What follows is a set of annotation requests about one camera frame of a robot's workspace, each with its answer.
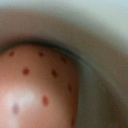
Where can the pink pot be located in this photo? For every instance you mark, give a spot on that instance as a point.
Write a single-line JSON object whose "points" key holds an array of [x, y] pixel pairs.
{"points": [[92, 32]]}

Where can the red strawberry in pot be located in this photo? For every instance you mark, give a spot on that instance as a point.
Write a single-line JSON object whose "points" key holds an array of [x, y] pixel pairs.
{"points": [[38, 88]]}

